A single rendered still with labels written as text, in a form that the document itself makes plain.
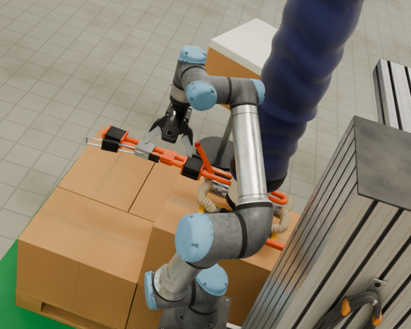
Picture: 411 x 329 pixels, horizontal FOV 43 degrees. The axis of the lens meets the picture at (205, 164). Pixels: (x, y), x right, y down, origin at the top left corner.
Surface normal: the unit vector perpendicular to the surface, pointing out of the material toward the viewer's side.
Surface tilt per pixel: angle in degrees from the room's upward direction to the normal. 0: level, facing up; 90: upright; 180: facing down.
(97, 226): 0
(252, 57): 0
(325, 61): 74
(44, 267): 90
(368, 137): 0
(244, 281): 90
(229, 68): 90
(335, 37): 88
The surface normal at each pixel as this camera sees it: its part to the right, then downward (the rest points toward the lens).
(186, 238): -0.89, -0.07
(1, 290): 0.24, -0.74
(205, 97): 0.25, 0.68
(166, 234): -0.26, 0.58
